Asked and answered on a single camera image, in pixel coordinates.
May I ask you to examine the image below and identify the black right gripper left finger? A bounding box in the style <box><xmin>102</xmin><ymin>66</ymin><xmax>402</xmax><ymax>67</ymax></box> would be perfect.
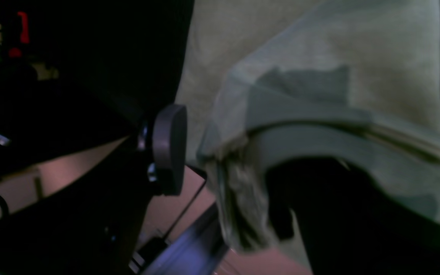
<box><xmin>0</xmin><ymin>104</ymin><xmax>188</xmax><ymax>275</ymax></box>

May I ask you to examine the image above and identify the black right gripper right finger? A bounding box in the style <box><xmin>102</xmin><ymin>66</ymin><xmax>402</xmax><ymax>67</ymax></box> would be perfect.
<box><xmin>264</xmin><ymin>158</ymin><xmax>440</xmax><ymax>275</ymax></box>

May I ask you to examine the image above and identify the light green T-shirt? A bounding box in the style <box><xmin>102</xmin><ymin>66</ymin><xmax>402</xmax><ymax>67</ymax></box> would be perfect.
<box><xmin>176</xmin><ymin>0</ymin><xmax>440</xmax><ymax>267</ymax></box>

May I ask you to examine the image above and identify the black table cloth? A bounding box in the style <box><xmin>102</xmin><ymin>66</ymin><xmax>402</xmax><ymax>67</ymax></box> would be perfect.
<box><xmin>0</xmin><ymin>0</ymin><xmax>194</xmax><ymax>176</ymax></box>

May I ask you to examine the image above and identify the red black clamp right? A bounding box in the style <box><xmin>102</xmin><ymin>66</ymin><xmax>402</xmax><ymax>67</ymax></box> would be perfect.
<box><xmin>3</xmin><ymin>11</ymin><xmax>30</xmax><ymax>59</ymax></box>

